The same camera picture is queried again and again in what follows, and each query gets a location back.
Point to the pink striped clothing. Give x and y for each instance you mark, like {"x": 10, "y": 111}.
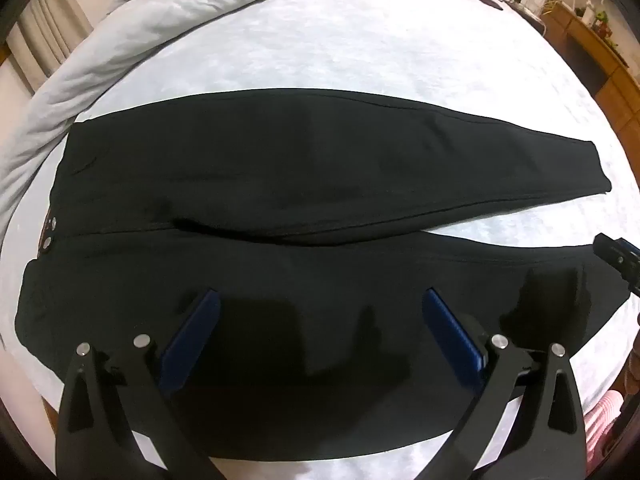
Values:
{"x": 602, "y": 420}

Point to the black pants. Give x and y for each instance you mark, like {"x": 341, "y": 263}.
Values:
{"x": 300, "y": 160}

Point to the green plant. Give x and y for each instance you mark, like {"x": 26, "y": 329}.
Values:
{"x": 602, "y": 17}

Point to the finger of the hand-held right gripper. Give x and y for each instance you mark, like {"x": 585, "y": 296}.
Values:
{"x": 617, "y": 257}

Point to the beige curtain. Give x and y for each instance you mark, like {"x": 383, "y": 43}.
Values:
{"x": 50, "y": 35}

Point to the wooden desk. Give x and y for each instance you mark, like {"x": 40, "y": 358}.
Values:
{"x": 615, "y": 90}

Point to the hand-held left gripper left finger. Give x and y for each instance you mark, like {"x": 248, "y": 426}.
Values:
{"x": 192, "y": 332}

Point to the grey comforter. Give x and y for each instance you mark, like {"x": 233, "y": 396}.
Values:
{"x": 100, "y": 45}

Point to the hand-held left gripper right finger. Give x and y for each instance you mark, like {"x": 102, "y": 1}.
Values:
{"x": 452, "y": 332}

